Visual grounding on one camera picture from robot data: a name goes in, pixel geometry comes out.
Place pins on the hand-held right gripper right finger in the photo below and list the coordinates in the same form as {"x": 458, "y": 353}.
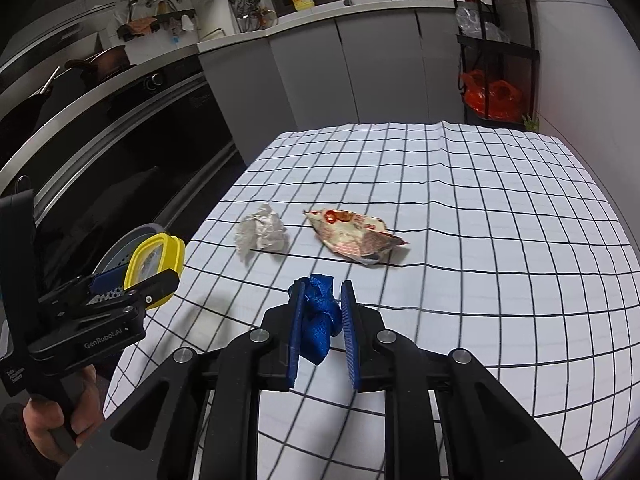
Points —
{"x": 351, "y": 335}

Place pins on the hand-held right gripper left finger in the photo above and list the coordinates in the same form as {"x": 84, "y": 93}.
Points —
{"x": 296, "y": 335}

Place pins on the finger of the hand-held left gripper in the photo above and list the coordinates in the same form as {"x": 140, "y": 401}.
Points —
{"x": 155, "y": 285}
{"x": 107, "y": 281}

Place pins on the blue plastic bag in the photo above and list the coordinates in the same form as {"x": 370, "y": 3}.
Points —
{"x": 317, "y": 330}

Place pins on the grey perforated plastic basket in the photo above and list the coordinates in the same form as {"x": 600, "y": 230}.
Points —
{"x": 117, "y": 255}

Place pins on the yellow plastic lid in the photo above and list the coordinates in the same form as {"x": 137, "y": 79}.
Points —
{"x": 170, "y": 250}

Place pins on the person's left forearm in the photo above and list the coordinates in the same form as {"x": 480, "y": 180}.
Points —
{"x": 12, "y": 450}

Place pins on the person's left hand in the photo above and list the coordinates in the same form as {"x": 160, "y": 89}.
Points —
{"x": 37, "y": 427}

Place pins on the crumpled snack wrapper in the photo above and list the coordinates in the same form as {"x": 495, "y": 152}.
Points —
{"x": 355, "y": 237}

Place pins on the crumpled white paper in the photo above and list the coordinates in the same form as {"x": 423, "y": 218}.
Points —
{"x": 265, "y": 230}

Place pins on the black integrated stove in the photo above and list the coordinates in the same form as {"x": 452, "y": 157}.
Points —
{"x": 150, "y": 150}

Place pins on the white checkered tablecloth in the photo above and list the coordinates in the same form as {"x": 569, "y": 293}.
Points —
{"x": 475, "y": 210}

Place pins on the black wok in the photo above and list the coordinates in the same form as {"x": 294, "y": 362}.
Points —
{"x": 22, "y": 120}

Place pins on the black stove knob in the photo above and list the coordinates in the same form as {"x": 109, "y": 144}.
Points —
{"x": 155, "y": 81}

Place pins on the brown cooking pot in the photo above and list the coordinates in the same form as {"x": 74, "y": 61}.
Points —
{"x": 107, "y": 62}

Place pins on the grey kitchen cabinet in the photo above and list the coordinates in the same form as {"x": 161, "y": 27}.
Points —
{"x": 350, "y": 70}

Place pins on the green vegetable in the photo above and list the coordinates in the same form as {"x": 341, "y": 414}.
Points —
{"x": 531, "y": 124}

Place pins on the black metal shelf rack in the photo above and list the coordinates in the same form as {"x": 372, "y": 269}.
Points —
{"x": 500, "y": 47}

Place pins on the clear plastic bags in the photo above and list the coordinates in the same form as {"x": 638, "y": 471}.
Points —
{"x": 480, "y": 22}

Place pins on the wall utensil rack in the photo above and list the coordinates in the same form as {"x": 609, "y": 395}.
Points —
{"x": 150, "y": 22}

